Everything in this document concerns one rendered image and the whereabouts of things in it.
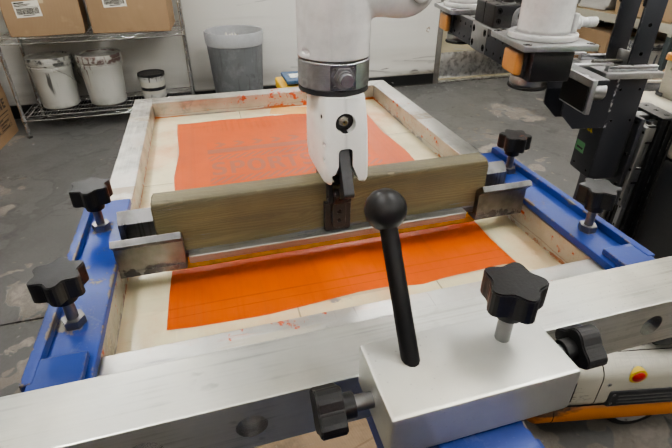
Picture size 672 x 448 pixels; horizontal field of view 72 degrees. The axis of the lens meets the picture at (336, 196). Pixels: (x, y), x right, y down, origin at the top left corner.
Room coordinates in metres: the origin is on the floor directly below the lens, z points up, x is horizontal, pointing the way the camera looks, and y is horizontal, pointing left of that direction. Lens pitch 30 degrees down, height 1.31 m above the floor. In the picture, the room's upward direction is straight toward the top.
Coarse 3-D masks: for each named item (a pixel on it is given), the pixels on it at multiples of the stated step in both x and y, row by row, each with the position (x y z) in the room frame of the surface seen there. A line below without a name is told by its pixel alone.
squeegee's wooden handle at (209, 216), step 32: (416, 160) 0.52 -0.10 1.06; (448, 160) 0.52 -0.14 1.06; (480, 160) 0.53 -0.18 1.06; (192, 192) 0.44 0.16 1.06; (224, 192) 0.44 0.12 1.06; (256, 192) 0.45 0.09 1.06; (288, 192) 0.46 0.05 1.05; (320, 192) 0.47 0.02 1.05; (416, 192) 0.50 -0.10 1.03; (448, 192) 0.51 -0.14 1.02; (160, 224) 0.42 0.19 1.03; (192, 224) 0.43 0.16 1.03; (224, 224) 0.44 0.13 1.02; (256, 224) 0.45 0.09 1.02; (288, 224) 0.46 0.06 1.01; (320, 224) 0.47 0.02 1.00
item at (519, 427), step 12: (480, 432) 0.17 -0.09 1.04; (492, 432) 0.17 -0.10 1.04; (504, 432) 0.17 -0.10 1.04; (516, 432) 0.17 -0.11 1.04; (528, 432) 0.17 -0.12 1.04; (444, 444) 0.17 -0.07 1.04; (456, 444) 0.17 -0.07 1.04; (468, 444) 0.17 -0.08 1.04; (480, 444) 0.17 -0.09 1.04; (492, 444) 0.17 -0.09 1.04; (504, 444) 0.17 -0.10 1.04; (516, 444) 0.17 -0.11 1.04; (528, 444) 0.17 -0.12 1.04
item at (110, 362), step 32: (192, 96) 1.01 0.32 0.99; (224, 96) 1.01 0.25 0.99; (256, 96) 1.02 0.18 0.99; (288, 96) 1.04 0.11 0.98; (384, 96) 1.03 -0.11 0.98; (128, 128) 0.81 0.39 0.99; (416, 128) 0.86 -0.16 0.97; (128, 160) 0.67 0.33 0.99; (128, 192) 0.57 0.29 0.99; (544, 224) 0.49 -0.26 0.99; (576, 256) 0.43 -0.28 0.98; (448, 288) 0.36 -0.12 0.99; (288, 320) 0.32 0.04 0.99; (320, 320) 0.32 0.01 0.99; (352, 320) 0.32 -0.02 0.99; (128, 352) 0.28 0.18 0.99; (160, 352) 0.28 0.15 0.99; (192, 352) 0.28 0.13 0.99
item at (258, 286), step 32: (192, 128) 0.90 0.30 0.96; (224, 128) 0.90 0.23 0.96; (256, 128) 0.90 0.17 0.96; (192, 160) 0.75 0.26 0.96; (288, 256) 0.46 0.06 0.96; (320, 256) 0.46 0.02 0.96; (192, 288) 0.40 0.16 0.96; (224, 288) 0.40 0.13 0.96; (256, 288) 0.40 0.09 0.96; (288, 288) 0.40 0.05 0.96; (320, 288) 0.40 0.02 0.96; (352, 288) 0.40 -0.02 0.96; (192, 320) 0.35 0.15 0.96; (224, 320) 0.35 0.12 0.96
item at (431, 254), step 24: (288, 120) 0.95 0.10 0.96; (384, 144) 0.82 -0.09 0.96; (360, 240) 0.50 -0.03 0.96; (408, 240) 0.50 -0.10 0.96; (432, 240) 0.50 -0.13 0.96; (456, 240) 0.50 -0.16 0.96; (480, 240) 0.50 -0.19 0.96; (360, 264) 0.45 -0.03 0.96; (384, 264) 0.45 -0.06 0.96; (408, 264) 0.45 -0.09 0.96; (432, 264) 0.45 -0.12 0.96; (456, 264) 0.45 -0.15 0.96; (480, 264) 0.45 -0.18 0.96; (360, 288) 0.40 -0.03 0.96
